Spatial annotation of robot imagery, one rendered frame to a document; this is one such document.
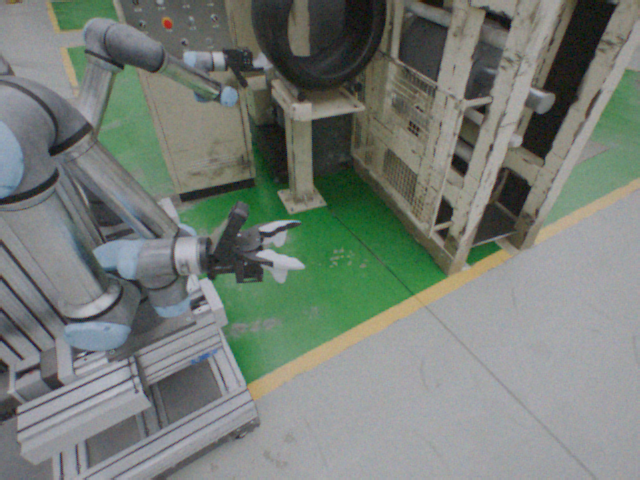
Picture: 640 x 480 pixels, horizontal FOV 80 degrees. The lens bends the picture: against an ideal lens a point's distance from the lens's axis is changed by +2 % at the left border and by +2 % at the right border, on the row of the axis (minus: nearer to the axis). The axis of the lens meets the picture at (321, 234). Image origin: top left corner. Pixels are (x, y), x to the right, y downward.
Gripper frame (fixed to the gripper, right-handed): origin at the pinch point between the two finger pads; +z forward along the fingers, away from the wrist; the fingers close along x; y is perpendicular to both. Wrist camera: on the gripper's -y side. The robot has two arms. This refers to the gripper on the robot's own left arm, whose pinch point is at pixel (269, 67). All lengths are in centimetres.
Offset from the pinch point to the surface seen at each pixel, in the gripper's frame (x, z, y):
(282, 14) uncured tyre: -11.4, 1.1, 22.5
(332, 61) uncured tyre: 13.4, 36.4, -1.4
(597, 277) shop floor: -97, 160, -82
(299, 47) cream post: 26.0, 23.1, 1.6
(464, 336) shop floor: -100, 69, -93
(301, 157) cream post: 26, 29, -61
